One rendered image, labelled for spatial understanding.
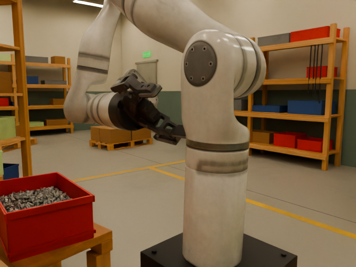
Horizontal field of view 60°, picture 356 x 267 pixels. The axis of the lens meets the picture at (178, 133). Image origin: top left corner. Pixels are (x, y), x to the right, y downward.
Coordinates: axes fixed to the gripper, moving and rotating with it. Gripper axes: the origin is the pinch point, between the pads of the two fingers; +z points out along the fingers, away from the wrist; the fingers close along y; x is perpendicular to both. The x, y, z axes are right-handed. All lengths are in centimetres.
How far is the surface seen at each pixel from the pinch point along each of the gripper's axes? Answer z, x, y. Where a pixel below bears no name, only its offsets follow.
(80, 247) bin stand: -37, -26, -26
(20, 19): -312, 99, 19
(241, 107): -340, 313, -325
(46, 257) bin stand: -36, -31, -19
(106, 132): -552, 149, -237
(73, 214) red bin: -38.2, -20.1, -18.2
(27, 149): -314, 6, -75
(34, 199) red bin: -55, -23, -14
